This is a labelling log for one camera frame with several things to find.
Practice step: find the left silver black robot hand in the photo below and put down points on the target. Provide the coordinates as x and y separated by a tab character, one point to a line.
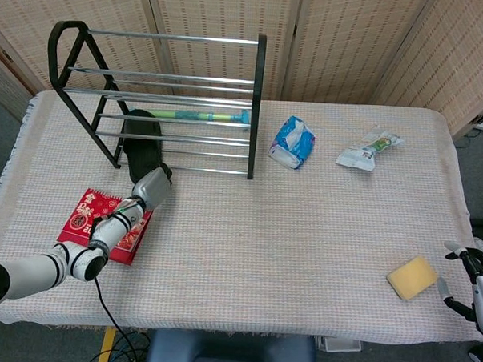
153	187

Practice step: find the black rubber slipper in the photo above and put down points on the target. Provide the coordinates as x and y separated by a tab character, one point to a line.
142	156

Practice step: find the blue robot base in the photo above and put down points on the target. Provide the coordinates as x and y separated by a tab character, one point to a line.
230	355

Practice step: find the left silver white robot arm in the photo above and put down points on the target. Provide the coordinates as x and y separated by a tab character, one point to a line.
41	270

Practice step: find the black metal shoe rack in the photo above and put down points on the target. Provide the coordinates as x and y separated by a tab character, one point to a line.
256	109

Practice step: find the yellow sponge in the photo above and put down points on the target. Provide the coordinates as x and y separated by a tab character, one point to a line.
413	278

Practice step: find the green blue toy stick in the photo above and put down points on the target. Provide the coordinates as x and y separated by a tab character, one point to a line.
188	115

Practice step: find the red cartoon desk calendar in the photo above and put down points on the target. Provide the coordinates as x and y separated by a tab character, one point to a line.
79	218

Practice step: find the beige checkered tablecloth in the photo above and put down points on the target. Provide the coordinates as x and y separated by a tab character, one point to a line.
263	238

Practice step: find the blue tissue pack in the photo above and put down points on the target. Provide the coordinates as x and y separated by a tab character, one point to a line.
293	145

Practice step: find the white box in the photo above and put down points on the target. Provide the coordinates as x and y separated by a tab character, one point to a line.
338	344

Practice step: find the white crumpled snack bag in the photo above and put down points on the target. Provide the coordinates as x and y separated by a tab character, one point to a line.
359	156

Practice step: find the woven bamboo folding screen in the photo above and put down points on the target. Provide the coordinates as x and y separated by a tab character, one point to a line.
352	41

